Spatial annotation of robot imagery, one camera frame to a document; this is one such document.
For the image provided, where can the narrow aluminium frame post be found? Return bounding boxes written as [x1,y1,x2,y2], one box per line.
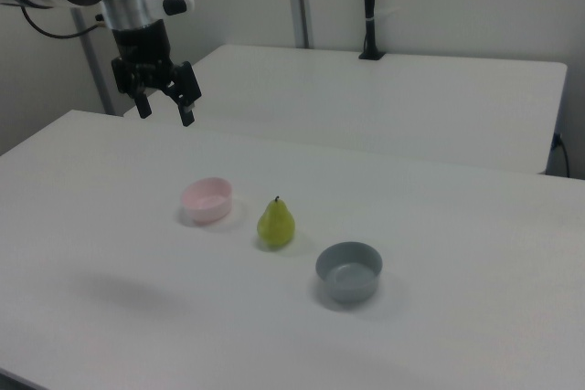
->
[69,7,116,117]

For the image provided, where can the white side table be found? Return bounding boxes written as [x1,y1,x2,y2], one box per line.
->
[122,44,569,176]

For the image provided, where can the green pear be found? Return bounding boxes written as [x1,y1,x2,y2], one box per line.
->
[256,195,297,252]

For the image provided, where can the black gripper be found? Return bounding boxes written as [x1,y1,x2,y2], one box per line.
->
[111,19,203,128]

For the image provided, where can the gray bowl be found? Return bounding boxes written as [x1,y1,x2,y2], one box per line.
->
[314,240,384,304]

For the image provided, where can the black power cable with plug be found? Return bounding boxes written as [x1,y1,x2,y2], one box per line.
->
[549,131,573,178]

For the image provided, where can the pink bowl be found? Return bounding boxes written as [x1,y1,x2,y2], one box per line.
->
[179,176,234,227]

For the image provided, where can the black camera pole with clamp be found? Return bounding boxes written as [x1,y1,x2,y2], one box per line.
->
[357,0,388,61]

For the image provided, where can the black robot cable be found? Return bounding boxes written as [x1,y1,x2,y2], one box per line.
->
[19,5,112,40]

